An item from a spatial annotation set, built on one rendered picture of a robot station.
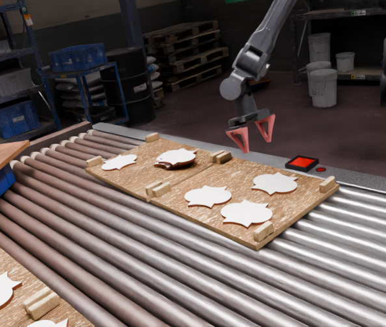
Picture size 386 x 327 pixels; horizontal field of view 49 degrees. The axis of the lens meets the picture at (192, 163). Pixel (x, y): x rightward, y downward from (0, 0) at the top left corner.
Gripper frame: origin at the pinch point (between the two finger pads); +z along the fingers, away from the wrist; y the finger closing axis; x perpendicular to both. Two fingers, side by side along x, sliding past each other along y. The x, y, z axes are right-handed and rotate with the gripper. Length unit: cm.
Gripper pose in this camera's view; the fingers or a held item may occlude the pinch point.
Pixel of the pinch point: (257, 145)
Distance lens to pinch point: 119.3
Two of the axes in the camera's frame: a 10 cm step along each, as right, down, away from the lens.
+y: 7.4, -3.5, 5.8
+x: -6.0, 0.7, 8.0
